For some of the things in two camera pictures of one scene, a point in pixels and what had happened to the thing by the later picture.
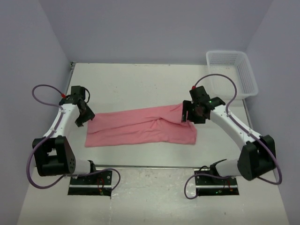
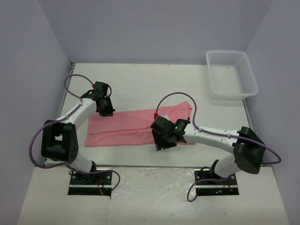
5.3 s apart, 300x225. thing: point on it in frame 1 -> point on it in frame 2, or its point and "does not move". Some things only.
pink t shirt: x=158 y=124 does not move
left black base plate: x=98 y=183 does not move
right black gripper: x=187 y=106 -> x=160 y=143
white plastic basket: x=230 y=72 does not move
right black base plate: x=210 y=185 does not move
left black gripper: x=89 y=115 -> x=108 y=112
